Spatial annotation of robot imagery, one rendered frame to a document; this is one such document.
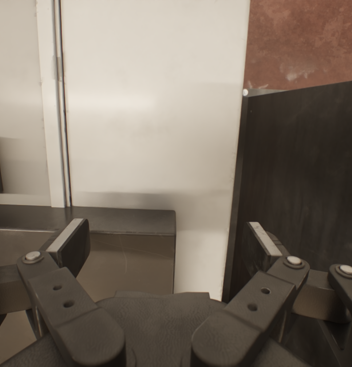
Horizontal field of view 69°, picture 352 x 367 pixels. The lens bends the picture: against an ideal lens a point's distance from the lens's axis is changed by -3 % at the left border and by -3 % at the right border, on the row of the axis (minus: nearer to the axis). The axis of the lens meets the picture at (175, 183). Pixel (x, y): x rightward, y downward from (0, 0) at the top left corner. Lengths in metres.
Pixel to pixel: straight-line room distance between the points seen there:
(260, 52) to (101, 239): 0.98
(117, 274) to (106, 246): 0.02
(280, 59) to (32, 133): 0.99
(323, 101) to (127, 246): 0.47
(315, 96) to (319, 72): 0.57
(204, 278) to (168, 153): 0.10
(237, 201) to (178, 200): 0.91
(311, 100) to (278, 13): 0.58
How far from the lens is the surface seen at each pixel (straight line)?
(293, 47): 1.13
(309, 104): 0.61
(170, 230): 0.16
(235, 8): 0.20
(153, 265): 0.17
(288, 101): 0.70
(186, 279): 0.22
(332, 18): 1.21
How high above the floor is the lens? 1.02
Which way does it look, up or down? 74 degrees down
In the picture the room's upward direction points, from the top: 178 degrees clockwise
